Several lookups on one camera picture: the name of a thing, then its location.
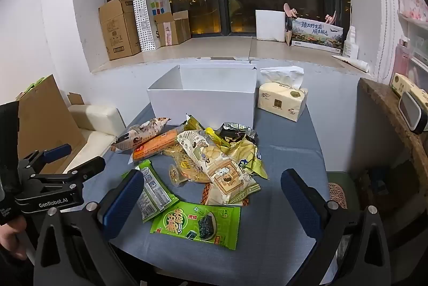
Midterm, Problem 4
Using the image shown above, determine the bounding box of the small cream cartoon snack packet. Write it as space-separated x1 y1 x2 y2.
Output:
110 117 172 153

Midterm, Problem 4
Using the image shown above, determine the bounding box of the dark snack packet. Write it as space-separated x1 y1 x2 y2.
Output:
218 122 259 147

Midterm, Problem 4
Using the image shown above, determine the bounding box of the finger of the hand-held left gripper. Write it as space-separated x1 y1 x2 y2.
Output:
30 156 106 188
18 144 72 173

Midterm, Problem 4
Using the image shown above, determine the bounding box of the small open cardboard box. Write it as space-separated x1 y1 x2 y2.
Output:
154 10 192 47

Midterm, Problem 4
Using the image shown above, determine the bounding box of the large brown cardboard box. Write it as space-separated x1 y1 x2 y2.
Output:
98 0 143 61

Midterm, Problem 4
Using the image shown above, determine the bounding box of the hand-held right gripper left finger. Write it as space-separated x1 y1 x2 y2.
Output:
33 169 145 286

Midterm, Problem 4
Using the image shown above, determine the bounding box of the round wooden table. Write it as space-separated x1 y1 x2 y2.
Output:
358 77 428 193

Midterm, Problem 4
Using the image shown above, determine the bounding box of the white digital clock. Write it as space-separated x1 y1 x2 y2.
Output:
398 90 428 134

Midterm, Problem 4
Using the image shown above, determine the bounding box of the white storage rack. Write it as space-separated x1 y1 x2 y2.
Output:
396 0 428 86

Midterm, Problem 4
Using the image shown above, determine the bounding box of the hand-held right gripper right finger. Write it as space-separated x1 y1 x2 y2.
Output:
280 168 392 286

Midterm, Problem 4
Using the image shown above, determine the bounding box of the white foam box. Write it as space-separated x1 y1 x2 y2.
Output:
255 9 286 42

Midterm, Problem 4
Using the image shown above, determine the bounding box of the green seaweed snack packet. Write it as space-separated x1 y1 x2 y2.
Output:
150 201 241 250

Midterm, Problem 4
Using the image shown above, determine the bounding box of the cream tissue pack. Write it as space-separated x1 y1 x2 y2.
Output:
257 66 309 123

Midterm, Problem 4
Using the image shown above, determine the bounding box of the small yellow-green snack packet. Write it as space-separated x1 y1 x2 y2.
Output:
185 114 203 132

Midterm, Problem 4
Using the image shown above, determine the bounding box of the cream carton box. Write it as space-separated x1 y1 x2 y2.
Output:
391 73 428 106

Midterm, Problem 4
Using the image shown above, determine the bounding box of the white cardboard box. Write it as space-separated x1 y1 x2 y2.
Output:
146 64 258 129

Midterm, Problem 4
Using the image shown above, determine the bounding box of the yellow snack packet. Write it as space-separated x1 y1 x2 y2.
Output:
168 142 209 187

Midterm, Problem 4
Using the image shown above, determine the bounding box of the pink floral cloth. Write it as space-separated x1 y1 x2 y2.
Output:
397 0 428 22

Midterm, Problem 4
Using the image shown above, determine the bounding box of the printed gift box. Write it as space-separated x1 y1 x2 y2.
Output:
290 18 345 51

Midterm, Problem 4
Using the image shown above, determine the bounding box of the brown snack packet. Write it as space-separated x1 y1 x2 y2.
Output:
200 182 251 207

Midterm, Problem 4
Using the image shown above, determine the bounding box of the person's left hand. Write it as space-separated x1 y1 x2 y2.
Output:
0 216 29 261

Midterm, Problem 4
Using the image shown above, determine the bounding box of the white dotted paper bag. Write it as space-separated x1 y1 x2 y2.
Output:
132 0 173 53

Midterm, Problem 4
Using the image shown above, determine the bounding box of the green and white snack packet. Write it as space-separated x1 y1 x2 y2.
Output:
122 160 180 224

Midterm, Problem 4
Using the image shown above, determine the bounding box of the white plastic bottle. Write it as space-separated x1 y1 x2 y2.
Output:
343 26 359 59

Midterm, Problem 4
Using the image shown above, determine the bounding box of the orange snack packet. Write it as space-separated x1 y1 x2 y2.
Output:
133 128 179 161

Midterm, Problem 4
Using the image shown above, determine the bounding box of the pink perforated stool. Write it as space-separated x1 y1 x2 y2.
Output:
328 182 346 209

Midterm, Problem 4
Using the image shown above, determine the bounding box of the brown cardboard sheet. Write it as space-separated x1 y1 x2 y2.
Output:
17 74 86 175

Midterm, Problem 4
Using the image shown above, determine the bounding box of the large cream cartoon snack bag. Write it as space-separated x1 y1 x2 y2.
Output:
176 130 261 205

